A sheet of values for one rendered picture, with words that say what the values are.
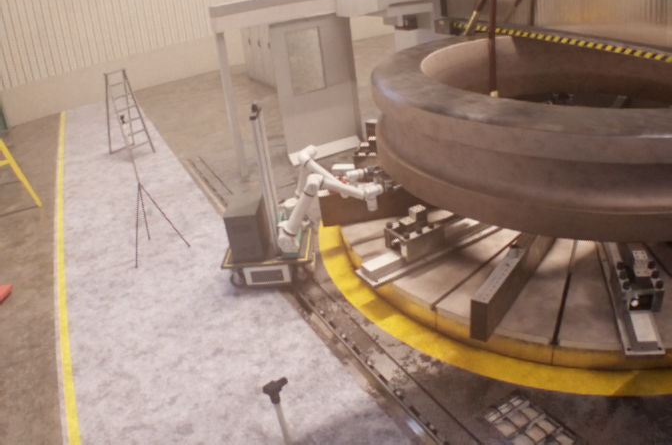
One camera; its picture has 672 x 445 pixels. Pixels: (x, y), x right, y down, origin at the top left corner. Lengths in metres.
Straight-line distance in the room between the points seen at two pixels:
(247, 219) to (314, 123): 3.77
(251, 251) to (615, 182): 3.46
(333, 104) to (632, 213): 5.79
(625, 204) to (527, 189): 0.81
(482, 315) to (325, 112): 5.55
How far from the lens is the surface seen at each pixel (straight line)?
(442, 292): 4.76
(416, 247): 4.92
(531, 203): 4.37
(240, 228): 5.40
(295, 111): 8.64
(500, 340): 4.49
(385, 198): 5.94
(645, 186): 4.44
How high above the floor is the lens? 3.08
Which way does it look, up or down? 24 degrees down
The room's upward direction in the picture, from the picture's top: 7 degrees counter-clockwise
